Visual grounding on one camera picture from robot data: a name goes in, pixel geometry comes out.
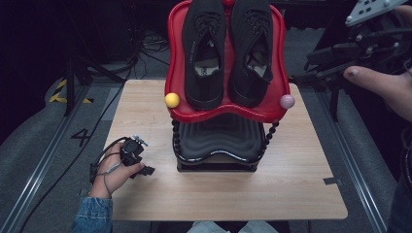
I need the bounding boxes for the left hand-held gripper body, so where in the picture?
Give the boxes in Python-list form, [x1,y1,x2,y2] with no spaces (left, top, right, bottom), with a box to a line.
[120,135,150,168]

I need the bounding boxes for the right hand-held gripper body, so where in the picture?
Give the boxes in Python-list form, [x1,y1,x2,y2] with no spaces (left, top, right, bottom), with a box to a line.
[344,0,412,77]

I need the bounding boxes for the black knit shoe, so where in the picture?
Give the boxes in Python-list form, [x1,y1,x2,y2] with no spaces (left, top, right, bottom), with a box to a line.
[181,0,227,111]
[227,0,275,109]

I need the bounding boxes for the red and black shoe rack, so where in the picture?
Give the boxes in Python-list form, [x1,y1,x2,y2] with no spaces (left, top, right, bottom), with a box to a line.
[164,0,296,173]

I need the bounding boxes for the person's left hand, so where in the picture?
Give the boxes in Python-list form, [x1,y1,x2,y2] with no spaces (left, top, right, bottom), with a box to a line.
[89,142,146,199]

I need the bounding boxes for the person's right hand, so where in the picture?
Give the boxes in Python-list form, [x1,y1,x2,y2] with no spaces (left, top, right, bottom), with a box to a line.
[343,66,412,122]

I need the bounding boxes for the person's legs in jeans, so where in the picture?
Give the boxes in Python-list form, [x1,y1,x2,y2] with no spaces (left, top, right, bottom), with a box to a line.
[187,220,270,233]

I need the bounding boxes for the black tripod stand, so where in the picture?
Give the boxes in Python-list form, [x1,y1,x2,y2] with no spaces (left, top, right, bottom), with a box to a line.
[62,54,125,117]

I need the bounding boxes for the yellow and black floor tape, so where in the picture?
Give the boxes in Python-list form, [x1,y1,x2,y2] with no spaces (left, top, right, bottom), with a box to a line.
[48,79,95,105]

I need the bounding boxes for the person's dark clothing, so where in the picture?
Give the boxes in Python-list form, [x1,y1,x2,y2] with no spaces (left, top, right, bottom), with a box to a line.
[387,125,412,233]

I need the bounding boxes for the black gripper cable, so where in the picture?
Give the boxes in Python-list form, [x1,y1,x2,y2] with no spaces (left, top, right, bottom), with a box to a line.
[89,136,130,185]

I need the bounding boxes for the long black floor cable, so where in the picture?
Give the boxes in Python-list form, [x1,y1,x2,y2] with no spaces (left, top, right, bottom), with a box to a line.
[18,72,130,233]

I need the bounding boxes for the metal floor rail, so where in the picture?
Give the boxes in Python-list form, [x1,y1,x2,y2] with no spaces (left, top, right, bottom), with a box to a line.
[314,90,390,233]
[0,84,93,233]

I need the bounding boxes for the bundle of black floor cables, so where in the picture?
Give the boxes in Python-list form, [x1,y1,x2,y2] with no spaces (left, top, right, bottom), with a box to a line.
[129,30,171,81]

